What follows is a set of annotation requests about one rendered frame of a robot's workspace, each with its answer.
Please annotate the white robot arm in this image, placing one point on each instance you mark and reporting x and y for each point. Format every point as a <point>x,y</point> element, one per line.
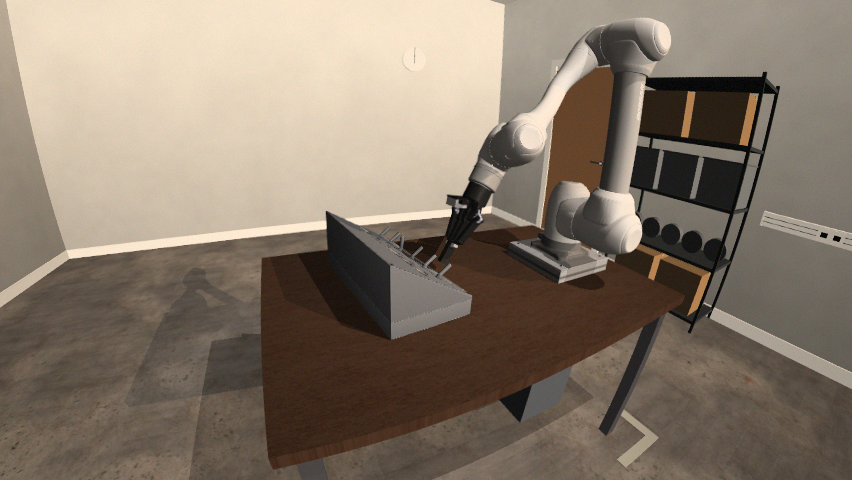
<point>606,222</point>

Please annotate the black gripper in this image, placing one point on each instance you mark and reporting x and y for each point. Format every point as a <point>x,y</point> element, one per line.
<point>459,229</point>

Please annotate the white switch panel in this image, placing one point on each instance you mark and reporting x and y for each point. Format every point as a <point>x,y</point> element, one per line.
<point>398,290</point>

